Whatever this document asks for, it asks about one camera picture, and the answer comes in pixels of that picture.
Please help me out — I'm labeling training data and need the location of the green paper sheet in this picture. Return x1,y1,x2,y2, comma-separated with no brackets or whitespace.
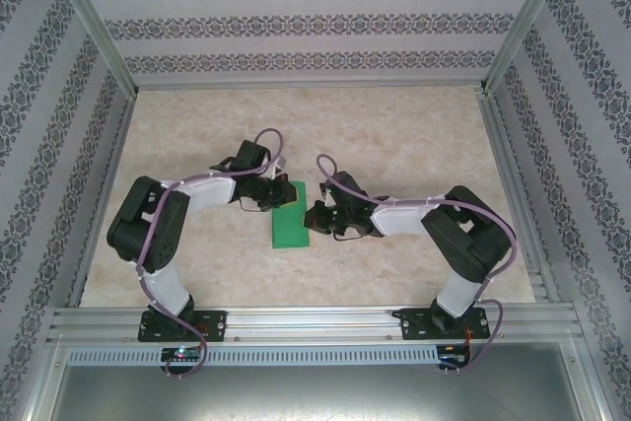
269,179,313,249

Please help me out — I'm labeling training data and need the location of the grey metal sheet panel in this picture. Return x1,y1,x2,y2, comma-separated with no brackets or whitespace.
51,364,600,421

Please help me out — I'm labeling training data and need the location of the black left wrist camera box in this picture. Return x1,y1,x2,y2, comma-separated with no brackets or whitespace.
269,177,300,209

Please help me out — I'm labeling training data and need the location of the aluminium slotted mounting rail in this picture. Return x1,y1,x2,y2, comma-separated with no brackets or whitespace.
46,305,579,346

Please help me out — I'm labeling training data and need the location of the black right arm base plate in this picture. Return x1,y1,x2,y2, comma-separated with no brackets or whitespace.
396,307,489,342

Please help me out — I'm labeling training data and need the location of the white slotted cable duct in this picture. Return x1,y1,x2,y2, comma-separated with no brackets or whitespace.
66,344,443,367

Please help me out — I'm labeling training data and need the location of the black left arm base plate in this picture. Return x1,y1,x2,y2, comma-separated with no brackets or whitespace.
138,310,229,343

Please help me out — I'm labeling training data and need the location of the aluminium side rail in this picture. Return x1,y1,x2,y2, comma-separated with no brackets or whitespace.
67,90,140,309
475,88,552,304

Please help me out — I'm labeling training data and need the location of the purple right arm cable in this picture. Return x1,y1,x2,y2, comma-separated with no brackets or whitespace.
315,153,519,373

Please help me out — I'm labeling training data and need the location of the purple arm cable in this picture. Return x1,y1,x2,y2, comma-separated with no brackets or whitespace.
135,127,290,383
315,153,519,373

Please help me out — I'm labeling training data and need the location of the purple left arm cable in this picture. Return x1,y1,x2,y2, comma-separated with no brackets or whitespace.
135,127,290,383

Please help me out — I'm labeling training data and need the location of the aluminium frame post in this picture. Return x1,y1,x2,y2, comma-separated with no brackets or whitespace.
480,0,577,95
43,0,138,97

